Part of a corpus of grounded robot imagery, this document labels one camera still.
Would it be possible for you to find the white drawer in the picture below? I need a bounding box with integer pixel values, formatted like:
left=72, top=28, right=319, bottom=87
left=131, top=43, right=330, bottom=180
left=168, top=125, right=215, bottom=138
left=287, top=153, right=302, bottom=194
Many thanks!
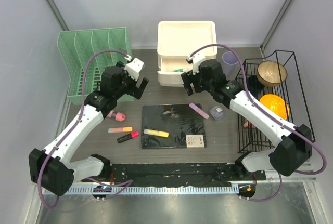
left=160, top=83, right=183, bottom=87
left=157, top=57, right=218, bottom=84

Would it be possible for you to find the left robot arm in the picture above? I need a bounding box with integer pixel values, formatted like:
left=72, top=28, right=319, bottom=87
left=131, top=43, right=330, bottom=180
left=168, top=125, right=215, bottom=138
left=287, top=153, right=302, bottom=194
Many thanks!
left=29, top=58, right=149, bottom=196

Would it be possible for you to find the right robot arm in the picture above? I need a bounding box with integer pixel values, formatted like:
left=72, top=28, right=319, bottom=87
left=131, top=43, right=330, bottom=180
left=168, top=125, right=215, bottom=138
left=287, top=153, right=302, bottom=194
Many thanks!
left=181, top=59, right=312, bottom=180

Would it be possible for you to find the purple cup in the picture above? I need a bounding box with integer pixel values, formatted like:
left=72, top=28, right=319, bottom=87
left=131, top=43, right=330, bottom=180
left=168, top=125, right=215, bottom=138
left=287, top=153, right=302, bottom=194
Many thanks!
left=222, top=51, right=239, bottom=77

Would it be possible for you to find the pink capped pen bundle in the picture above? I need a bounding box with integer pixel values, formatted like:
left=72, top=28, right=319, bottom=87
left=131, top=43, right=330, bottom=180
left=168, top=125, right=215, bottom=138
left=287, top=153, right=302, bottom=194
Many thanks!
left=107, top=110, right=126, bottom=122

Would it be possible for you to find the orange highlighter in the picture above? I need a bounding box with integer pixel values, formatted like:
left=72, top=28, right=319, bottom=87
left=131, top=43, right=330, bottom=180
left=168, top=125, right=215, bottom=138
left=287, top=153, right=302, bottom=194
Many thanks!
left=108, top=127, right=133, bottom=134

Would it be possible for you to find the black notebook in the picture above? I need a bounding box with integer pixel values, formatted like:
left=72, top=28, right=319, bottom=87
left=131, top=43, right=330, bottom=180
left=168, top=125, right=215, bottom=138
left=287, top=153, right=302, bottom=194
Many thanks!
left=141, top=104, right=207, bottom=149

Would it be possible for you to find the black pink highlighter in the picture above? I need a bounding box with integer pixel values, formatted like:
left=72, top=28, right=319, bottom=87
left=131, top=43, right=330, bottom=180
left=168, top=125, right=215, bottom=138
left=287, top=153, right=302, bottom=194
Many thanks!
left=117, top=131, right=139, bottom=143

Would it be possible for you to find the white drawer cabinet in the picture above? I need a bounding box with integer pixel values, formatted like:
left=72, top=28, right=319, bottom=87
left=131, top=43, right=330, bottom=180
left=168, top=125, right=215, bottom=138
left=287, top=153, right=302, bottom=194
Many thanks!
left=157, top=20, right=218, bottom=87

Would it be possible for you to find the clear paperclip jar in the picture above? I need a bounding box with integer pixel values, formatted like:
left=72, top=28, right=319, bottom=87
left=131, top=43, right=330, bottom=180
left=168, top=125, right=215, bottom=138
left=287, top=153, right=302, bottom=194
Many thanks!
left=210, top=106, right=225, bottom=121

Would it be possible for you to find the yellow highlighter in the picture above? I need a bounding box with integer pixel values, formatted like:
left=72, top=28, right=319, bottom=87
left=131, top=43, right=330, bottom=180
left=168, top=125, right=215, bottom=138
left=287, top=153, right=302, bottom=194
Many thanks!
left=144, top=129, right=169, bottom=138

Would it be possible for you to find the black cup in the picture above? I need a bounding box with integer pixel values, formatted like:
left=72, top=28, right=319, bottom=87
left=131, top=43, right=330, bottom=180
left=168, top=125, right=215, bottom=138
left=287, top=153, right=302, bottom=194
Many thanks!
left=247, top=75, right=265, bottom=97

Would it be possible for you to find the green file organizer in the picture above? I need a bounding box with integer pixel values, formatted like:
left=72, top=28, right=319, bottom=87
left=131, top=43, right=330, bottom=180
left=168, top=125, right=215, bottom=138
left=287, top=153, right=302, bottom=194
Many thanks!
left=57, top=27, right=132, bottom=106

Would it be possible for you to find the wooden bowl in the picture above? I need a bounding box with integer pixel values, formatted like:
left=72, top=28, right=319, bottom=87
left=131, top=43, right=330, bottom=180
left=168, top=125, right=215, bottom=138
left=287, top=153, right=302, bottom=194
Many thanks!
left=256, top=61, right=288, bottom=87

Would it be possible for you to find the white eraser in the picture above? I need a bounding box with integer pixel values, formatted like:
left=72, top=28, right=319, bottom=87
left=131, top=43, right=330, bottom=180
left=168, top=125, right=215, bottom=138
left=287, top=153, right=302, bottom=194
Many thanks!
left=186, top=135, right=205, bottom=148

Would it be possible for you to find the pink cup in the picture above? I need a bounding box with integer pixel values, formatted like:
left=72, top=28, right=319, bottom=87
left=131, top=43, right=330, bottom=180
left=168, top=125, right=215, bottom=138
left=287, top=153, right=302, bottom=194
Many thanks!
left=243, top=120, right=256, bottom=128

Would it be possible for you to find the orange bowl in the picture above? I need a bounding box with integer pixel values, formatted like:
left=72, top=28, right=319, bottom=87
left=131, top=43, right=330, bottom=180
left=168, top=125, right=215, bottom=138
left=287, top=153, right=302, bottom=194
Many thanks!
left=259, top=94, right=290, bottom=120

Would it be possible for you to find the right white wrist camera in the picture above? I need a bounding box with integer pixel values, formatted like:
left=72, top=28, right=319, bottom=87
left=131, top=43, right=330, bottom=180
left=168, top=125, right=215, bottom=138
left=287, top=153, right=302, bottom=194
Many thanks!
left=186, top=52, right=206, bottom=73

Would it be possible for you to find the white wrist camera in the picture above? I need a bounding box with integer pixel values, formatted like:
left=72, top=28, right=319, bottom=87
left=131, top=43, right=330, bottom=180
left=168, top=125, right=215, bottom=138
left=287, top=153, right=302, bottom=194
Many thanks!
left=124, top=56, right=144, bottom=81
left=186, top=52, right=206, bottom=73

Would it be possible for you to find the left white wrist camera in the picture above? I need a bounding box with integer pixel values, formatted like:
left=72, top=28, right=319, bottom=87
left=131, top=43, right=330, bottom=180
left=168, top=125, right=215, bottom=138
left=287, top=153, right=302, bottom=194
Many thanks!
left=124, top=56, right=144, bottom=81

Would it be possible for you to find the black wire rack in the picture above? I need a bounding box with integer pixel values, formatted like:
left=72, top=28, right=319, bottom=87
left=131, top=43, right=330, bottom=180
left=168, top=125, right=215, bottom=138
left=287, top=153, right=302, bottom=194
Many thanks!
left=238, top=50, right=316, bottom=154

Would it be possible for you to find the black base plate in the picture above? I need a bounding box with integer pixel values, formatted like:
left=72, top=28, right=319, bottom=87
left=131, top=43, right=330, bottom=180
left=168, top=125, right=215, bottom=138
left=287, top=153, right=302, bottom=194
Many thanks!
left=80, top=162, right=267, bottom=188

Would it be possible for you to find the white cable duct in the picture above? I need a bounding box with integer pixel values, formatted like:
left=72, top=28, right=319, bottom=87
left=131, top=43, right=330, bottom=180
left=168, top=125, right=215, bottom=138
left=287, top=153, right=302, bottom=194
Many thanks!
left=67, top=185, right=240, bottom=195

